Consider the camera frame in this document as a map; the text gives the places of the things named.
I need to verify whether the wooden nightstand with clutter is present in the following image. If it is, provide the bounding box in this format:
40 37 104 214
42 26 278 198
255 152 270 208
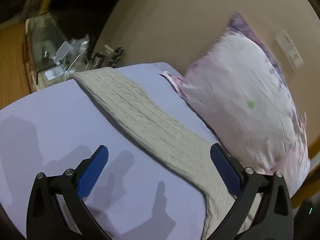
0 12 124 111

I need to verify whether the black device with green light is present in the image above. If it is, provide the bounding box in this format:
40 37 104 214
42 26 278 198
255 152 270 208
294 200 319 237

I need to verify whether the beige cable knit sweater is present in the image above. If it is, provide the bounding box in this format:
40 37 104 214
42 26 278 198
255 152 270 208
71 68 263 240

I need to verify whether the lavender bed sheet mattress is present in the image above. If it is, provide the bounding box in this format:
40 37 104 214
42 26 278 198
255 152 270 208
0 61 221 240

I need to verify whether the left pink floral pillow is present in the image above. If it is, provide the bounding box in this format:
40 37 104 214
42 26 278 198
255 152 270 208
163 11 310 196

